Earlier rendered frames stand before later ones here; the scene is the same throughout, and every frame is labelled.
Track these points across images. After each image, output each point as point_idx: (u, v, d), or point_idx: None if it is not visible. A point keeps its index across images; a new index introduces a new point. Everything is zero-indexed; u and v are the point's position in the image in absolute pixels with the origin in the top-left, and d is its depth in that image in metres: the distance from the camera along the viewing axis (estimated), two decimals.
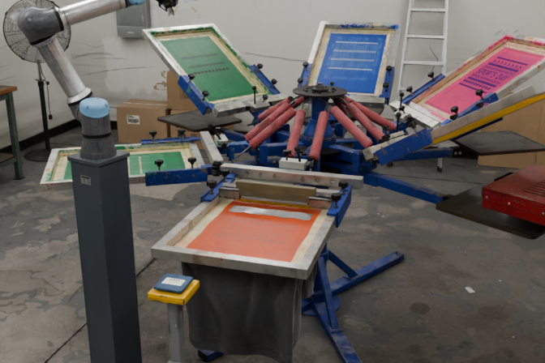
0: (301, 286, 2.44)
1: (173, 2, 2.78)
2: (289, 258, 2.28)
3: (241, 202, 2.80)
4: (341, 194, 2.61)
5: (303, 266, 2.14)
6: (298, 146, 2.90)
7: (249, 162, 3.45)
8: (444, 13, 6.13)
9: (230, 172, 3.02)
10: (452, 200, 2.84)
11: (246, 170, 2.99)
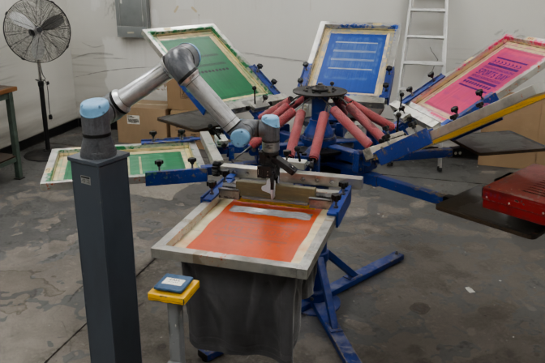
0: (301, 286, 2.44)
1: (259, 173, 2.71)
2: (289, 258, 2.28)
3: (241, 202, 2.80)
4: (341, 194, 2.61)
5: (303, 266, 2.14)
6: (298, 146, 2.90)
7: (249, 162, 3.45)
8: (444, 13, 6.13)
9: (230, 172, 3.02)
10: (452, 200, 2.84)
11: (246, 170, 2.99)
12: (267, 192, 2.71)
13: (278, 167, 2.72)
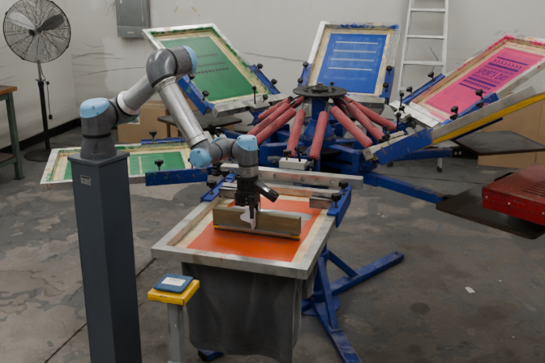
0: (301, 286, 2.44)
1: (237, 201, 2.43)
2: (289, 259, 2.28)
3: None
4: (341, 194, 2.61)
5: (303, 266, 2.14)
6: (298, 146, 2.90)
7: None
8: (444, 13, 6.13)
9: (230, 172, 3.02)
10: (452, 200, 2.84)
11: None
12: (246, 221, 2.43)
13: (258, 193, 2.44)
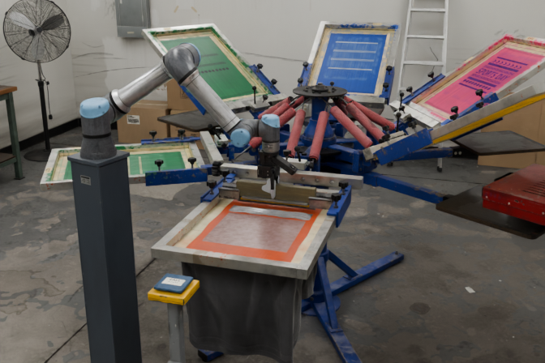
0: (301, 286, 2.44)
1: (259, 173, 2.71)
2: (289, 258, 2.28)
3: (241, 202, 2.80)
4: (341, 194, 2.61)
5: (303, 266, 2.14)
6: (298, 146, 2.90)
7: (249, 162, 3.45)
8: (444, 13, 6.13)
9: (230, 172, 3.02)
10: (452, 200, 2.84)
11: (246, 170, 2.99)
12: (268, 192, 2.71)
13: (278, 167, 2.72)
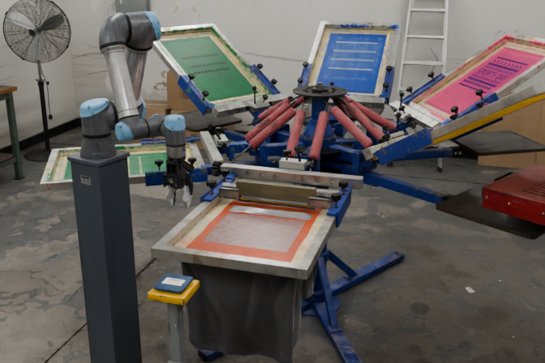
0: (301, 286, 2.44)
1: (178, 185, 2.36)
2: (289, 258, 2.28)
3: (241, 202, 2.80)
4: (341, 194, 2.61)
5: (303, 266, 2.14)
6: (298, 146, 2.90)
7: (249, 162, 3.45)
8: (444, 13, 6.13)
9: (230, 172, 3.02)
10: (452, 200, 2.84)
11: (246, 170, 2.99)
12: (187, 200, 2.42)
13: None
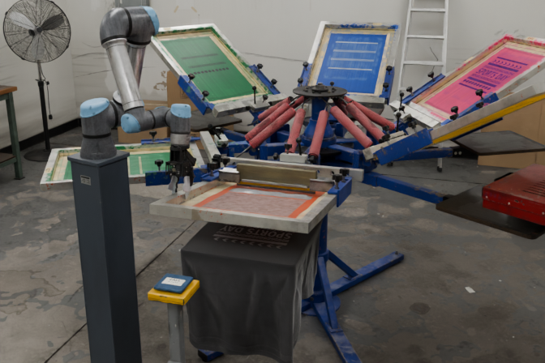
0: (301, 286, 2.44)
1: (180, 172, 2.37)
2: None
3: (240, 187, 2.77)
4: (342, 174, 2.60)
5: (305, 220, 2.10)
6: (299, 137, 2.92)
7: None
8: (444, 13, 6.13)
9: (230, 164, 3.01)
10: (452, 200, 2.84)
11: (246, 162, 2.99)
12: (186, 191, 2.42)
13: None
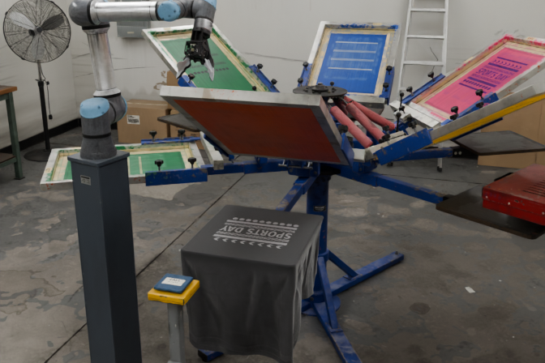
0: (301, 286, 2.44)
1: (199, 50, 2.44)
2: (298, 115, 2.23)
3: (243, 144, 2.76)
4: (347, 126, 2.63)
5: (317, 96, 2.11)
6: None
7: (249, 162, 3.45)
8: (444, 13, 6.13)
9: None
10: (452, 200, 2.84)
11: None
12: (210, 70, 2.45)
13: None
